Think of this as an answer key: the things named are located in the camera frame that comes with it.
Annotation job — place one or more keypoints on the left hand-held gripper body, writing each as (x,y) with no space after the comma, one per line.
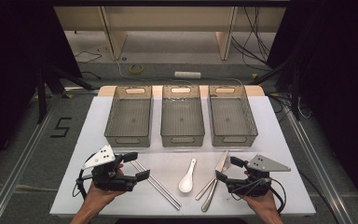
(112,182)

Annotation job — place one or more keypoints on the yellow tape roll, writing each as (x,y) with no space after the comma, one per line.
(131,69)

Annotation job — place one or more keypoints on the metal chopstick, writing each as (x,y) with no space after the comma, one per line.
(164,196)
(167,193)

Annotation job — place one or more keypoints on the white ceramic spoon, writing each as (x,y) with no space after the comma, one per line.
(185,185)

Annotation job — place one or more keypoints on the white power strip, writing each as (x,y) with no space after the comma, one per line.
(187,74)

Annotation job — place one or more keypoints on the metal floor rail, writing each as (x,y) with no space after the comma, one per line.
(15,174)
(320,174)

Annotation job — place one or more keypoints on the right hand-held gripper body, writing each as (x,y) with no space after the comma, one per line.
(251,185)

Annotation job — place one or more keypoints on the black curtain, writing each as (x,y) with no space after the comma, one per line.
(12,62)
(338,77)

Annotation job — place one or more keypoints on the black metal stand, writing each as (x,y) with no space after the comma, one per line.
(41,96)
(295,93)

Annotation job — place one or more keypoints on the person's left hand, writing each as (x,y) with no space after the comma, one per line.
(101,197)

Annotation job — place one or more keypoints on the light wooden desk frame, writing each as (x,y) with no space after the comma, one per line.
(115,40)

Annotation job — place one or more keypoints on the transparent grey plastic bin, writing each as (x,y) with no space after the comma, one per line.
(129,119)
(182,119)
(231,119)

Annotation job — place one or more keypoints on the person's right hand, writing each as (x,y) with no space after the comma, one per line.
(262,202)

